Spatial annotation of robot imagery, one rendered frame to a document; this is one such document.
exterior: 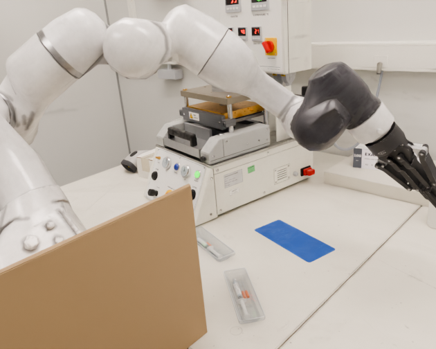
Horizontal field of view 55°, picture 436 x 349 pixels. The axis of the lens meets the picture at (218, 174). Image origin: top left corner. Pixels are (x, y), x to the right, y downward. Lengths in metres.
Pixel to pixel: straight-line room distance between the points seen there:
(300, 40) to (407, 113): 0.52
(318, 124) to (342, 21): 0.97
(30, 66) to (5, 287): 0.41
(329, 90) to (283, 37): 0.57
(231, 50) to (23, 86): 0.39
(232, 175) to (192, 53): 0.60
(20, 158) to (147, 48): 0.31
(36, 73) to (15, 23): 1.79
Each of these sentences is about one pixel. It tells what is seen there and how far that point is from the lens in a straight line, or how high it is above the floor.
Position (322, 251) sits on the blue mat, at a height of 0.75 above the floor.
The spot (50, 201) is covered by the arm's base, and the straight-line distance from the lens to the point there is 0.82.
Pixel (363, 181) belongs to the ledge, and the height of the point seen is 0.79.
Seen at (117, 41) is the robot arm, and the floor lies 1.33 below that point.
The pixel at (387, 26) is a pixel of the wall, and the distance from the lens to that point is 1.72.
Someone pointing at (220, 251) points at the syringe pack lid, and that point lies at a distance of 1.13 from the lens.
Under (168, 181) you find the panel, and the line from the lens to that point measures 1.44.
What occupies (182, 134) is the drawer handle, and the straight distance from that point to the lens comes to 1.37.
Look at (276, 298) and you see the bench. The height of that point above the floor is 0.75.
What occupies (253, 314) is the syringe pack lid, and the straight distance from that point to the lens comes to 0.92.
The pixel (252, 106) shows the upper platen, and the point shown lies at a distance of 1.42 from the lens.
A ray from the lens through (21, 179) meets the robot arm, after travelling 0.83.
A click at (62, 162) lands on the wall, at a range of 2.78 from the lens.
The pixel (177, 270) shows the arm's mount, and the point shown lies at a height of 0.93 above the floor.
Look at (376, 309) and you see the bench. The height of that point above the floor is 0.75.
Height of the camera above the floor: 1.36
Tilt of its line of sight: 21 degrees down
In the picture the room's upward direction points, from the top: 5 degrees counter-clockwise
